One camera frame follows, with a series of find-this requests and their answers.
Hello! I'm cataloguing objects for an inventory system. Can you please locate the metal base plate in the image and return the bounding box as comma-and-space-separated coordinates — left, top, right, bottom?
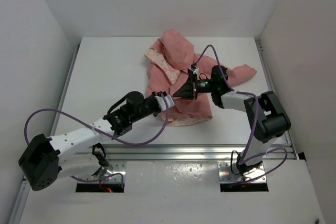
217, 161, 267, 185
75, 161, 127, 184

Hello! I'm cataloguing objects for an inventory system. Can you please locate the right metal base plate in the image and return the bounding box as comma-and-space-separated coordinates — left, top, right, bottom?
217, 161, 267, 185

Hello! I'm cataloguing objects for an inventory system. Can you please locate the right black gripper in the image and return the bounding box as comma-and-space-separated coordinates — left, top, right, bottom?
173, 73, 216, 101

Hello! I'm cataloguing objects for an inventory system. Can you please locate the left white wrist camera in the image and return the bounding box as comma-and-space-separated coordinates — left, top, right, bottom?
155, 95, 175, 112

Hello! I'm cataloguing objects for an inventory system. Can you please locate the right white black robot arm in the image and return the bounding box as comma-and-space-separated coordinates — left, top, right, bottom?
173, 65, 291, 176

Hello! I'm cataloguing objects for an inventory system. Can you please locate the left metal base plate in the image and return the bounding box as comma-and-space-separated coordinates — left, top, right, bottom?
75, 161, 127, 184

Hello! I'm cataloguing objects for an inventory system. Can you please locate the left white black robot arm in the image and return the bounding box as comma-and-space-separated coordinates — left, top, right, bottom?
18, 91, 175, 191

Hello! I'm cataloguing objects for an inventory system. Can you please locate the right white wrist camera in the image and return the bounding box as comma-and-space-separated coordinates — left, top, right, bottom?
188, 64, 199, 75

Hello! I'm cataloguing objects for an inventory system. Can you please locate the right aluminium side rail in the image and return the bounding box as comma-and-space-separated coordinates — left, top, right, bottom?
256, 41, 299, 159

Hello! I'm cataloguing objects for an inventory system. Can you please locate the left aluminium side rail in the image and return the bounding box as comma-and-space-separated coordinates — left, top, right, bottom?
8, 44, 80, 224

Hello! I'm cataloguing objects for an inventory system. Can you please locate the aluminium front rail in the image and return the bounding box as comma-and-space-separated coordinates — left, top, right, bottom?
78, 144, 293, 161

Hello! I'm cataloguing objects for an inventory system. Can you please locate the pink hooded zip jacket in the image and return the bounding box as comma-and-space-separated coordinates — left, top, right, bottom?
144, 29, 257, 127

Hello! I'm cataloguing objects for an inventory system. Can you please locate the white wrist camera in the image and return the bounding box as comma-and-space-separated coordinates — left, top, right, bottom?
155, 95, 175, 112
188, 64, 199, 75

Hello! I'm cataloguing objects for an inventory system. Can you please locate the aluminium side rail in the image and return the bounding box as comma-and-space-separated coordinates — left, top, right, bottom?
8, 44, 80, 224
256, 41, 299, 159

